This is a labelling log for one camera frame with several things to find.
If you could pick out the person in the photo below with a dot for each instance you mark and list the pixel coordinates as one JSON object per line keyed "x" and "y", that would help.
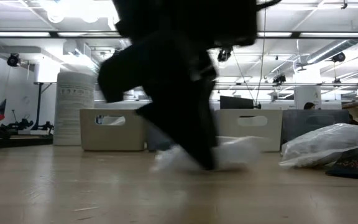
{"x": 309, "y": 106}

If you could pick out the black upright post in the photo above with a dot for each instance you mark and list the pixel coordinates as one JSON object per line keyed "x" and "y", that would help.
{"x": 39, "y": 105}

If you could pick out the black background table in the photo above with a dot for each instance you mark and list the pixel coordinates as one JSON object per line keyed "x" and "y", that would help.
{"x": 17, "y": 142}

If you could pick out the white column with sign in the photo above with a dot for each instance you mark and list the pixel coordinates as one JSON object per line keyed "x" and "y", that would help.
{"x": 308, "y": 95}

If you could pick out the black background robot arm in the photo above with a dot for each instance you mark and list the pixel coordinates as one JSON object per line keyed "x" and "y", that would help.
{"x": 19, "y": 125}
{"x": 46, "y": 126}

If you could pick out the dark grey plastic bin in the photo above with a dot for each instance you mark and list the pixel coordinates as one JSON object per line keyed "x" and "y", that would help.
{"x": 315, "y": 121}

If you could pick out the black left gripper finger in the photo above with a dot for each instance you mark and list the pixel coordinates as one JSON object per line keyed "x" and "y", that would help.
{"x": 117, "y": 77}
{"x": 188, "y": 124}

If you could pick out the beige plastic bin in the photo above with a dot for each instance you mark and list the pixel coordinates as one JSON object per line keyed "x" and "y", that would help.
{"x": 132, "y": 137}

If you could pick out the black computer monitor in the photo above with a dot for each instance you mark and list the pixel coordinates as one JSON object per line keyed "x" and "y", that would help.
{"x": 236, "y": 102}

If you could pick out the white cylindrical wipes canister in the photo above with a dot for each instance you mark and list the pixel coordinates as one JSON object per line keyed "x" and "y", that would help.
{"x": 73, "y": 105}

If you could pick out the black ceiling spot lamp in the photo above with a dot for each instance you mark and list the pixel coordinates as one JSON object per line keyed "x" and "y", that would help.
{"x": 13, "y": 60}
{"x": 339, "y": 57}
{"x": 279, "y": 79}
{"x": 224, "y": 55}

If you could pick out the dark blue shave butter tube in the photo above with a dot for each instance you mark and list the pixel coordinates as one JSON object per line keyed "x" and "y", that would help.
{"x": 357, "y": 165}

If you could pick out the white plastic bin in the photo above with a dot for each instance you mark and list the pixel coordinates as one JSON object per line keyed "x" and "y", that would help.
{"x": 272, "y": 130}

